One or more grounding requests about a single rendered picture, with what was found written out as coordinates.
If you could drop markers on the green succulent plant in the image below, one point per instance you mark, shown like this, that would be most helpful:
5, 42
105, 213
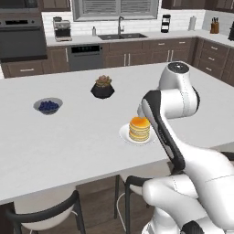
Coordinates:
103, 80

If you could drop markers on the silver coffee machine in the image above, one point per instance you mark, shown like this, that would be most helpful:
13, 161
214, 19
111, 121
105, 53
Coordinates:
62, 29

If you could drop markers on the brown base cupboards run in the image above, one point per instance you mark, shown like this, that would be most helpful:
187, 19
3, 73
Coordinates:
214, 59
137, 55

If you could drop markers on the grey soap bottle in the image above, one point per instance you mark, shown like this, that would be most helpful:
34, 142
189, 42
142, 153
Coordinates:
94, 31

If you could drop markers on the steel microwave oven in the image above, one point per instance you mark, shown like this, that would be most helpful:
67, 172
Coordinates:
18, 3

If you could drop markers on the white paper towel roll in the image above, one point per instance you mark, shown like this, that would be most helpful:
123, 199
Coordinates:
192, 23

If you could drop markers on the stack of pancakes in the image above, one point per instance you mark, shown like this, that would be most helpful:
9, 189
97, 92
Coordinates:
139, 129

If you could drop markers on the brown wall cupboards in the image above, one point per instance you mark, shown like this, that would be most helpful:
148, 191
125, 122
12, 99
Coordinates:
55, 4
198, 4

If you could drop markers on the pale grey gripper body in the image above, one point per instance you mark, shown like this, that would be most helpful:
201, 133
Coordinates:
140, 111

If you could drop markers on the grey bowl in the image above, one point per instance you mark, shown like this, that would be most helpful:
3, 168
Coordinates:
39, 109

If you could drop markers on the steel tap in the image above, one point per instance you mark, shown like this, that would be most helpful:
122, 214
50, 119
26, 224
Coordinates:
120, 26

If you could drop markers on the blueberries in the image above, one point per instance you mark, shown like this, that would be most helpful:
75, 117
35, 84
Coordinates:
48, 105

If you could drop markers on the white stool with black frame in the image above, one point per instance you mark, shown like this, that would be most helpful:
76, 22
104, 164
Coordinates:
45, 207
137, 179

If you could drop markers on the steel wall oven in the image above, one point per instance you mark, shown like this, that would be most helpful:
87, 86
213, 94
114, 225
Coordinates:
21, 39

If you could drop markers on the black and white jar stand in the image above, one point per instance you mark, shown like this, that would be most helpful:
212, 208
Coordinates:
165, 23

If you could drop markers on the black small appliance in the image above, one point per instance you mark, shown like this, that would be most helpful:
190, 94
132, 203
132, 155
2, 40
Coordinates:
231, 32

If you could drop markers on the black plant pot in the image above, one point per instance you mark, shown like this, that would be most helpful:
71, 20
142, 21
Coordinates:
102, 90

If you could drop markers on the white plate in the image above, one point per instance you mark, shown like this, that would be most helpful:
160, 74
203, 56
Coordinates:
125, 134

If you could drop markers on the window with blinds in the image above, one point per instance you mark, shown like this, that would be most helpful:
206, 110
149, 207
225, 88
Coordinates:
115, 8

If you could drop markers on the dark sink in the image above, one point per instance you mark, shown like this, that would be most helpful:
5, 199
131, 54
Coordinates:
122, 36

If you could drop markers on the steel dishwasher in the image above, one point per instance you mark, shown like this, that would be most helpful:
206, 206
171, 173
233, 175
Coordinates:
84, 58

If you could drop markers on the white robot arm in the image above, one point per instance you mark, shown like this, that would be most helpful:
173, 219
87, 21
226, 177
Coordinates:
189, 170

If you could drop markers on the wooden knife block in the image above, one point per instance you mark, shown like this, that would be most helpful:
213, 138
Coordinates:
214, 26

